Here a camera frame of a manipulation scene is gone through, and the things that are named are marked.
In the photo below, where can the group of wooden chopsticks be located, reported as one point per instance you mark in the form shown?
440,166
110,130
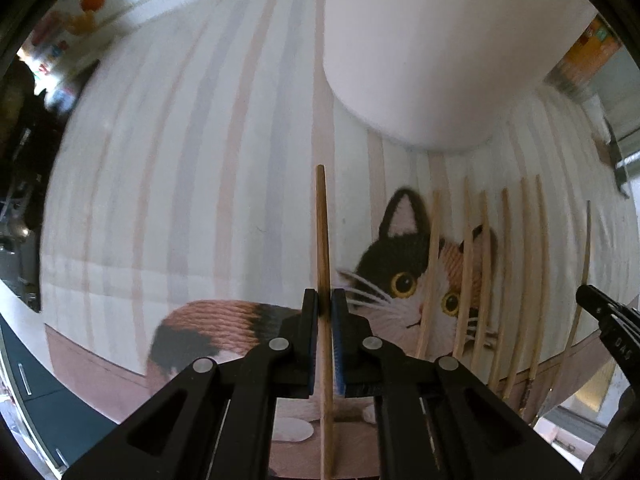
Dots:
436,240

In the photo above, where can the teal base cabinet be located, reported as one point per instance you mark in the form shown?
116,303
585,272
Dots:
50,400

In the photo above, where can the pink plastic utensil holder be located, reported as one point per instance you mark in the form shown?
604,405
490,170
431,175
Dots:
425,60

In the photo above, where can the fruit print wall sticker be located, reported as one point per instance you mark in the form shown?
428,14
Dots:
92,0

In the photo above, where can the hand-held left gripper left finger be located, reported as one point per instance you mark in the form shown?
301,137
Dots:
310,340

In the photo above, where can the black gas stove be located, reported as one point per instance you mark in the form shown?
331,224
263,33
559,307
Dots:
30,160

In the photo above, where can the striped cat print mat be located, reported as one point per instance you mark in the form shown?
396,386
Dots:
175,185

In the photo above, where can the yellow seasoning box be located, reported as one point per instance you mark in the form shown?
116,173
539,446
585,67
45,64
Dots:
595,55

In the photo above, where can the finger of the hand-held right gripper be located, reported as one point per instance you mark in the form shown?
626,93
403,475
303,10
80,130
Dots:
620,335

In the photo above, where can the light wooden chopstick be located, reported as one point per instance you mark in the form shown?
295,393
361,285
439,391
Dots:
322,235

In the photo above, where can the clear plastic organizer tray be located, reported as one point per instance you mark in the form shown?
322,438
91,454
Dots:
570,85

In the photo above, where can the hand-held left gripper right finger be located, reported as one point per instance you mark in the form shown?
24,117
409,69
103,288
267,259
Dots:
340,350

